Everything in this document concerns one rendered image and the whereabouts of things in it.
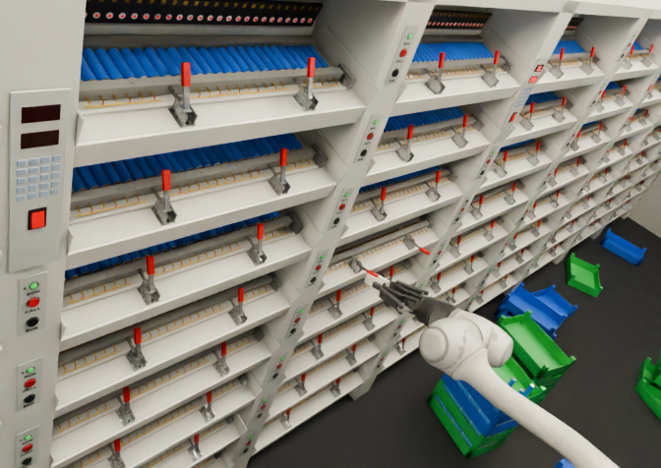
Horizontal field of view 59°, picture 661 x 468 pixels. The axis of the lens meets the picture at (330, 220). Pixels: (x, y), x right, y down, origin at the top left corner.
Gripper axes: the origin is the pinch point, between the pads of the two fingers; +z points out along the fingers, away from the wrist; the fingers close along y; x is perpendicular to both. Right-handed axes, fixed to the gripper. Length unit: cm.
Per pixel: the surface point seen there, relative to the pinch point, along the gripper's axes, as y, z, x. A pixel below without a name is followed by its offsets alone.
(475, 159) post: 43, 1, 30
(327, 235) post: -23.8, 0.8, 20.8
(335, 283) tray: -9.9, 6.8, -0.6
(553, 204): 164, 13, -18
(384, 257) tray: 13.5, 8.1, 0.1
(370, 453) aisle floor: 30, 8, -93
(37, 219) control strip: -93, -6, 45
